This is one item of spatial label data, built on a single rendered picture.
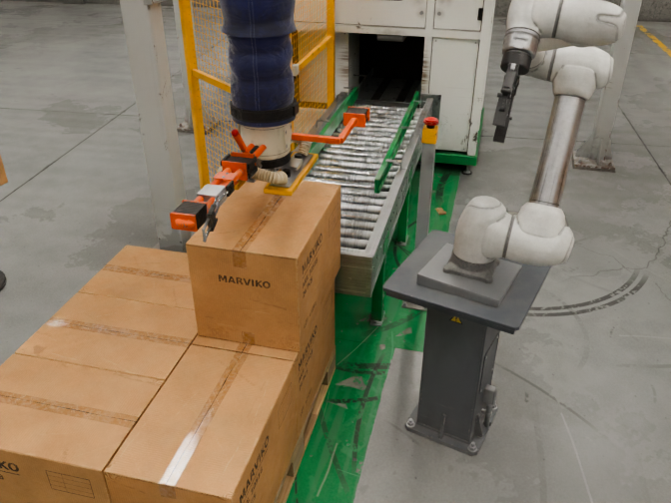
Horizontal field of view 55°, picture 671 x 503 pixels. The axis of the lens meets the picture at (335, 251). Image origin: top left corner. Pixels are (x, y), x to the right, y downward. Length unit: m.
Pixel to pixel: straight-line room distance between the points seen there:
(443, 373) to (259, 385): 0.77
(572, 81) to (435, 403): 1.34
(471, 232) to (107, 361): 1.36
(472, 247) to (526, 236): 0.19
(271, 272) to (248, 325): 0.26
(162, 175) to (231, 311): 1.63
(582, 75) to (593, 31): 0.53
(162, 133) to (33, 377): 1.71
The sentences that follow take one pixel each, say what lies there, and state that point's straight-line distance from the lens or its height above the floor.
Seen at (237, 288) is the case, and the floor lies 0.79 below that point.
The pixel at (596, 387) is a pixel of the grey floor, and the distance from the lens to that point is 3.24.
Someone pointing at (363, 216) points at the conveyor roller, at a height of 0.54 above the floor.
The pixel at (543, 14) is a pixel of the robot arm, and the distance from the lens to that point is 1.83.
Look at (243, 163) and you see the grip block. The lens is 2.04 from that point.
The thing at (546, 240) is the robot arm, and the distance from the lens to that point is 2.29.
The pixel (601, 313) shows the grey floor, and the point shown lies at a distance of 3.73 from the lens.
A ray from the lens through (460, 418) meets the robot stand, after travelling 2.73.
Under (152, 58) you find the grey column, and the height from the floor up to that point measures 1.20.
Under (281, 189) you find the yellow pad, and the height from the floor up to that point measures 1.12.
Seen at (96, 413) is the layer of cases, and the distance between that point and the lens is 2.26.
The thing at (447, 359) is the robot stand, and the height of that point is 0.41.
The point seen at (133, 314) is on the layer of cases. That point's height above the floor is 0.54.
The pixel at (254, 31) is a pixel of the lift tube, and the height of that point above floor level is 1.62.
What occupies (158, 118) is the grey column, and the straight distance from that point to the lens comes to 3.69.
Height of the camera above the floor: 2.05
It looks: 31 degrees down
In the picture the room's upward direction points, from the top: straight up
